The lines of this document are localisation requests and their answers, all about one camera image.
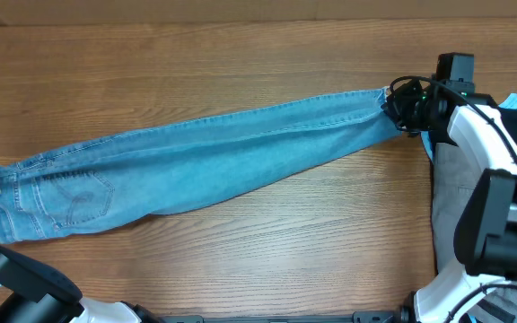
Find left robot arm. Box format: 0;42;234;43
0;161;159;322

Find grey folded trousers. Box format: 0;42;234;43
432;143;517;322

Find black base frame bar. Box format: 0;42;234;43
159;310;412;323

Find light blue denim jeans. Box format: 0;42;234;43
0;89;398;244

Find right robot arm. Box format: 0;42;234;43
382;75;517;322

